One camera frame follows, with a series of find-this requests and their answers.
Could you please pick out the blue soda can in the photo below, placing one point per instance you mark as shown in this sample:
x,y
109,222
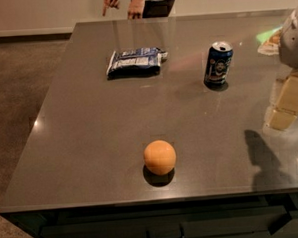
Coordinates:
x,y
218,62

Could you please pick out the person's right hand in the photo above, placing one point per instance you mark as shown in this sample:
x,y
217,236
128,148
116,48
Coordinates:
x,y
110,4

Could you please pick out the blue chip bag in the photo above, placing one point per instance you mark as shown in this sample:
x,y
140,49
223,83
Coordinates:
x,y
141,61

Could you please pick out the orange fruit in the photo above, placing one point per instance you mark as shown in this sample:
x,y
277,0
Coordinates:
x,y
159,157

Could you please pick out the dark drawer with handle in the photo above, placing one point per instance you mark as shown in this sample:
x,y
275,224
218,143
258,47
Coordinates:
x,y
225,223

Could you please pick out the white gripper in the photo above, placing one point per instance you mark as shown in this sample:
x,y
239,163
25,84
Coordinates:
x,y
293,44

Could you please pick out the person in dark trousers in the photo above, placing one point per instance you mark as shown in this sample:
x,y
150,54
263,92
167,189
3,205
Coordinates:
x,y
157,8

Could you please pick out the snack packet at table edge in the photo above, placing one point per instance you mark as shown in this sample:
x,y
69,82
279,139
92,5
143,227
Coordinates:
x,y
269,42

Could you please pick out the person's left hand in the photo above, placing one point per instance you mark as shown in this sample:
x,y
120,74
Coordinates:
x,y
135,9

